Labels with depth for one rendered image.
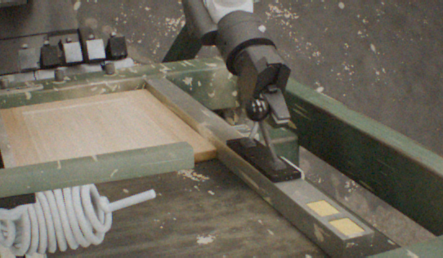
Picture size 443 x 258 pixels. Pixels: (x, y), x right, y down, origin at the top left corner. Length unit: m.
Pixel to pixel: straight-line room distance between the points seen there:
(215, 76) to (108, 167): 1.25
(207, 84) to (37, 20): 0.95
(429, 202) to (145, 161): 0.67
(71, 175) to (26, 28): 2.02
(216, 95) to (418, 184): 0.79
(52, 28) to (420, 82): 1.57
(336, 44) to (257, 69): 1.97
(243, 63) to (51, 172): 0.62
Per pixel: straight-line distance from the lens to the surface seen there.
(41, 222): 0.70
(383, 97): 3.13
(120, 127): 1.54
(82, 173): 0.63
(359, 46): 3.16
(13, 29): 2.63
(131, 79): 1.81
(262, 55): 1.18
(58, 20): 2.65
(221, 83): 1.88
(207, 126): 1.43
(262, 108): 1.14
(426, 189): 1.22
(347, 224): 1.02
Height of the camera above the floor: 2.58
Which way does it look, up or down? 67 degrees down
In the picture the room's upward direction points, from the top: 46 degrees clockwise
